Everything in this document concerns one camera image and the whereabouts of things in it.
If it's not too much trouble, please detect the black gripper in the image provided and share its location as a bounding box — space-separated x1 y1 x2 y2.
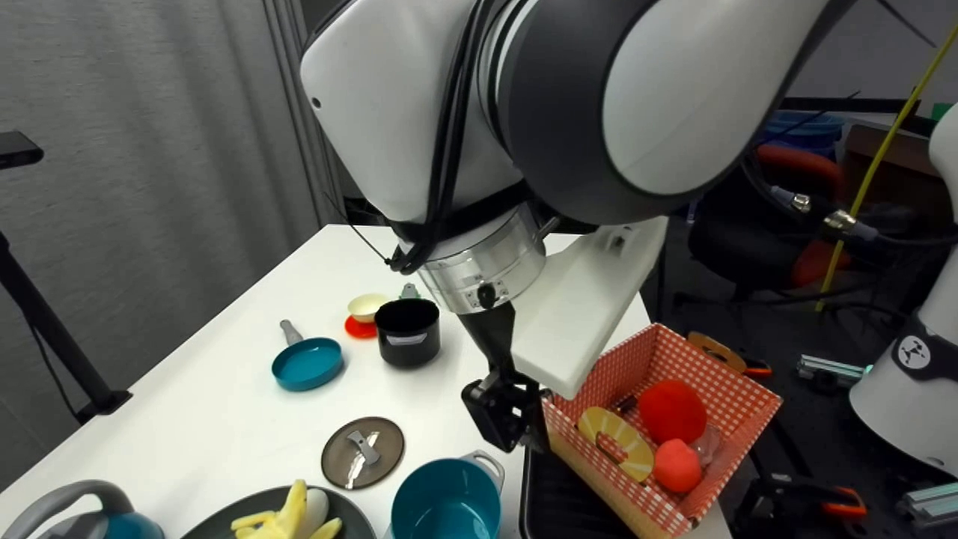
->
462 299 552 455

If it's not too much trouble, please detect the black ribbed tray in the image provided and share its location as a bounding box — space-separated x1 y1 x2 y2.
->
519 447 642 539

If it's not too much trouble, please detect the yellow plush slice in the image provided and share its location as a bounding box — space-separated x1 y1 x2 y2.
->
577 405 657 486

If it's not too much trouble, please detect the large red plush ball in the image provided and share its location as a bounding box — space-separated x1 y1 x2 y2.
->
636 377 709 447

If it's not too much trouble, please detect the red small plate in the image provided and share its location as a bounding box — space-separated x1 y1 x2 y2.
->
342 311 384 341

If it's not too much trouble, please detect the cream small bowl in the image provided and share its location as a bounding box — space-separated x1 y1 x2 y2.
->
344 290 387 323

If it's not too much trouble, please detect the small orange-red plush fruit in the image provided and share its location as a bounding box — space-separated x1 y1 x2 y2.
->
654 438 703 497

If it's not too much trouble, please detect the blue frying pan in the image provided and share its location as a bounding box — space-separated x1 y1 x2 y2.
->
271 318 348 396

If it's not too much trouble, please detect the yellow plush banana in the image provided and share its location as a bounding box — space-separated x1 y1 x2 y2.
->
232 476 344 539

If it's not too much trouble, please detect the red checkered basket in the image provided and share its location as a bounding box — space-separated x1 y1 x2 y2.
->
539 320 789 539

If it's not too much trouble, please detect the dark grey round plate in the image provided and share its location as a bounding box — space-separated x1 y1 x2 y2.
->
179 486 377 539

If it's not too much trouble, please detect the teal clamp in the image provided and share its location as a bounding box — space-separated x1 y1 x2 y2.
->
797 353 865 384

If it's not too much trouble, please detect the orange black clamp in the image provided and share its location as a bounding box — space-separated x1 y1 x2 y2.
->
760 476 872 524

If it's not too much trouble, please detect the blue toy kettle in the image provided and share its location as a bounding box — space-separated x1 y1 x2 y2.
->
0 476 167 539

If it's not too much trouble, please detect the blue bin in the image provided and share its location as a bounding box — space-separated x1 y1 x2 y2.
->
760 112 848 152

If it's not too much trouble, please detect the teal metal tool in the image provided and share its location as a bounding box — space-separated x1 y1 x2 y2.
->
896 480 958 527

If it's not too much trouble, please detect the blue pot with grey handles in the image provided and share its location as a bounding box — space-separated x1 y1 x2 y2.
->
390 449 507 539

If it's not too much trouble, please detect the black saucepan with grey handle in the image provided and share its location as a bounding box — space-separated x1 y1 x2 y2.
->
371 282 444 372

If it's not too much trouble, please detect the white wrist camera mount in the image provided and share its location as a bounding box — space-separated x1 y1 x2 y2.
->
509 215 670 401

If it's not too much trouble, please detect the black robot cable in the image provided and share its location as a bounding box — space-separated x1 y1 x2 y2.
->
384 0 504 278

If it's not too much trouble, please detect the black camera tripod stand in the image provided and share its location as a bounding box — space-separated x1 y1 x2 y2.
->
0 235 134 428

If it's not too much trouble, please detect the yellow cable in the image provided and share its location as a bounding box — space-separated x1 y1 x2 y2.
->
814 17 958 302

